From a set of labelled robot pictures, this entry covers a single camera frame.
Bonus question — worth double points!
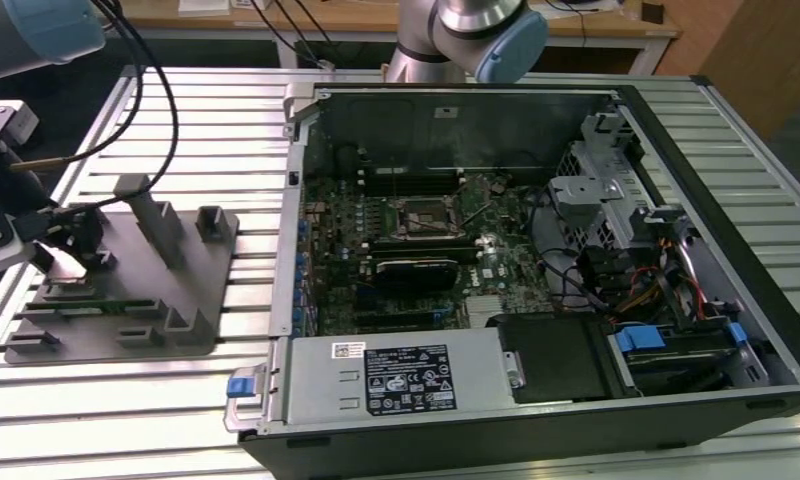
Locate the CPU socket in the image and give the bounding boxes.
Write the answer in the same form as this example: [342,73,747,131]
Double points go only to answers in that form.
[387,195,467,240]

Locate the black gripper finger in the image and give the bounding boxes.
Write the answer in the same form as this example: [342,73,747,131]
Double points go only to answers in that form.
[30,238,60,275]
[57,208,109,265]

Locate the thin black cable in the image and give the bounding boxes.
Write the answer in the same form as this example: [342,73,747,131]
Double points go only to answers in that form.
[36,0,182,226]

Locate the thin metal locking lever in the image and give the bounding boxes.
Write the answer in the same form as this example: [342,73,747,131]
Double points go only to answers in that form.
[461,198,501,225]

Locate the black PC case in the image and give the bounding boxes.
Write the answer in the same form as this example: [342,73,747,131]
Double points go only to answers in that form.
[234,73,800,480]

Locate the black plastic shroud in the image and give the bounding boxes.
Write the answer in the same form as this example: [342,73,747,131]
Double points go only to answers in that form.
[495,313,620,405]

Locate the wooden cabinet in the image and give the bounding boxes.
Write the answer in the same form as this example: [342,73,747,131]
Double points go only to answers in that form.
[656,0,800,139]

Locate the orange wire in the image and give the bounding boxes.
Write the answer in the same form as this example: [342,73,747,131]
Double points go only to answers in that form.
[609,282,665,317]

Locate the red wire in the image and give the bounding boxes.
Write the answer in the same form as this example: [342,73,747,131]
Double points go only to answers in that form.
[687,268,709,322]

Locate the green motherboard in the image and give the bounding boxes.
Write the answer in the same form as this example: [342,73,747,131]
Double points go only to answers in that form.
[297,164,561,337]

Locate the long black expansion slot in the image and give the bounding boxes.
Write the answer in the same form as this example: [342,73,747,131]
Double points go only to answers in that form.
[353,310,441,335]

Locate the metal drive cage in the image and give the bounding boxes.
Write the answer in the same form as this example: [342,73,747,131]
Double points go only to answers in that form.
[545,112,692,251]

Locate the green RAM stick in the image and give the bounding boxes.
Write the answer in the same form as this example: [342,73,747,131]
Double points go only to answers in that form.
[24,298,160,315]

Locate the grey power supply unit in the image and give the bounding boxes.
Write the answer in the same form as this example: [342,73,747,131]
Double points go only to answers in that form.
[265,327,529,437]

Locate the grey parts rack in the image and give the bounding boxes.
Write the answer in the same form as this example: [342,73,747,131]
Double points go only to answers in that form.
[2,173,242,366]

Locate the hard disk in blue carrier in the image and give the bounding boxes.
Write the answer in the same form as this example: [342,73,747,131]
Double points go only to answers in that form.
[609,322,748,397]

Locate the wooden desk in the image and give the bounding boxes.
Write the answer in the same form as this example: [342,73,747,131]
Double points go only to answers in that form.
[102,0,683,76]

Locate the black cable with brass plug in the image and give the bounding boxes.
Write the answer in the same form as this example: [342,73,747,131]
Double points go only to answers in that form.
[9,0,181,172]

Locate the silver finned heatsink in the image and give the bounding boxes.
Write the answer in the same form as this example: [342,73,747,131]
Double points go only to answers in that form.
[464,293,509,325]

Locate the black graphics card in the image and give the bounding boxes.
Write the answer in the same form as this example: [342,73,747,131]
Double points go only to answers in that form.
[369,257,463,302]

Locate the grey handle with blue latch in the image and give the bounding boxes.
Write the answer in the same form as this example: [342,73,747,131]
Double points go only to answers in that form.
[222,363,273,434]

